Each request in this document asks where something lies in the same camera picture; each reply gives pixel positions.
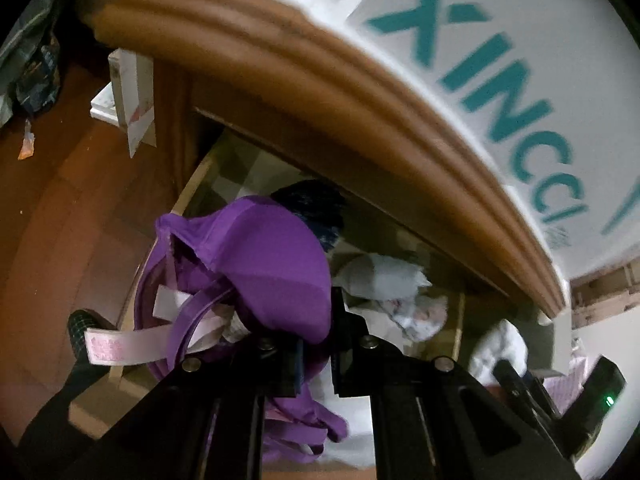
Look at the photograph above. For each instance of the blue snack bag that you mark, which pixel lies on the blue snack bag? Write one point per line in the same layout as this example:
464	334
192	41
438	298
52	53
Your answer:
37	80

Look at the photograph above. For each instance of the person's dark trouser leg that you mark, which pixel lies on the person's dark trouser leg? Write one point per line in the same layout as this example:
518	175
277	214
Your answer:
70	410

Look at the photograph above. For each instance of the purple bra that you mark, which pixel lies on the purple bra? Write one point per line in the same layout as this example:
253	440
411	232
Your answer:
260	260

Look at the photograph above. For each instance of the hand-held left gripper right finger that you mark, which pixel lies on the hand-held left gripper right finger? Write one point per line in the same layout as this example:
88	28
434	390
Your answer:
410	410

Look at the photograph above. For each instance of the white crumpled cloth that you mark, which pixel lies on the white crumpled cloth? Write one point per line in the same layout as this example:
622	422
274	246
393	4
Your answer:
500	350

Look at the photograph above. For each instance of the pale blue underwear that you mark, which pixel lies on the pale blue underwear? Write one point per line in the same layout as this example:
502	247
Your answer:
380	277

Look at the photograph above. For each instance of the wooden drawer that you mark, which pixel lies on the wooden drawer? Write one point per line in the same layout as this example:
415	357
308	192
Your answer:
240	170

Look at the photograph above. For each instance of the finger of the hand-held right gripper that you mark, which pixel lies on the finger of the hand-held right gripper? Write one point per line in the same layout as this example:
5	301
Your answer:
520	390

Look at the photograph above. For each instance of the pink checked cloth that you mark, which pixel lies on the pink checked cloth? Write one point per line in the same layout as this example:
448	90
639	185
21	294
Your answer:
565	385

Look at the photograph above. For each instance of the wooden nightstand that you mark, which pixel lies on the wooden nightstand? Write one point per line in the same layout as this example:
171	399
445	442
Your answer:
300	60

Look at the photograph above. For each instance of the dark blue speckled underwear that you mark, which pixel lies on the dark blue speckled underwear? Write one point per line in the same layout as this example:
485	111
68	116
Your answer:
310	205

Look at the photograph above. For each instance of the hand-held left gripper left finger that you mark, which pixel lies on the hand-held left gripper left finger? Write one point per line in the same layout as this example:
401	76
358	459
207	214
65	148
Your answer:
225	410

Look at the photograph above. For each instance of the small orange wrapper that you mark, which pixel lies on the small orange wrapper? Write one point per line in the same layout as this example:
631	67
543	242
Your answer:
27	142

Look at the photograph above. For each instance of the beige floral bed sheet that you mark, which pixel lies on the beige floral bed sheet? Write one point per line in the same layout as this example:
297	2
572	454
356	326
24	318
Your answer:
605	300

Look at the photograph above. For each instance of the plaid slipper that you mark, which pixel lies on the plaid slipper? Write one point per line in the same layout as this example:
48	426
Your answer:
90	332

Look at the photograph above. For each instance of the white shoe box teal print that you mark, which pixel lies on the white shoe box teal print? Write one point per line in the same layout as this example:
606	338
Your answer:
525	35

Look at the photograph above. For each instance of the white flat book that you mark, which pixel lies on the white flat book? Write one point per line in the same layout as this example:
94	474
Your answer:
102	105

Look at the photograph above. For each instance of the cardboard box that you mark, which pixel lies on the cardboard box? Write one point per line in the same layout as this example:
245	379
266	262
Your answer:
116	85

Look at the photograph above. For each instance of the white hexagon-patterned underwear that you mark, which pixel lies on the white hexagon-patterned underwear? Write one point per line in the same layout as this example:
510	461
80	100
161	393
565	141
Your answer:
420	317

